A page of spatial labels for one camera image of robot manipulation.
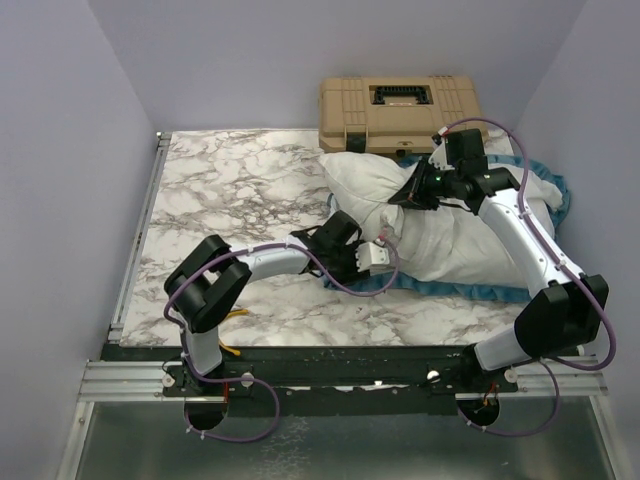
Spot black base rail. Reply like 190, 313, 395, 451
100, 344, 517, 417

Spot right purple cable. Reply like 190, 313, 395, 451
444, 117, 619, 437

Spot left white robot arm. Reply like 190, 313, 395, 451
163, 211, 376, 396

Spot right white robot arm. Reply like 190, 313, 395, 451
388, 125, 609, 391

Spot purple cable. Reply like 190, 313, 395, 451
163, 234, 401, 444
444, 117, 619, 437

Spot tan plastic toolbox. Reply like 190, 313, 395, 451
318, 75, 482, 159

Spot yellow handled pliers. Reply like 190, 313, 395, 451
218, 308, 250, 357

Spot white pillowcase blue trim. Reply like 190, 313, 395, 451
322, 152, 574, 304

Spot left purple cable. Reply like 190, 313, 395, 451
163, 234, 401, 444

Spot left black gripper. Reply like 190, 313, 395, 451
326, 241, 370, 288

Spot white pillow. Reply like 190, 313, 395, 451
319, 152, 415, 239

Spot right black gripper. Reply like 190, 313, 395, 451
392, 155, 462, 210

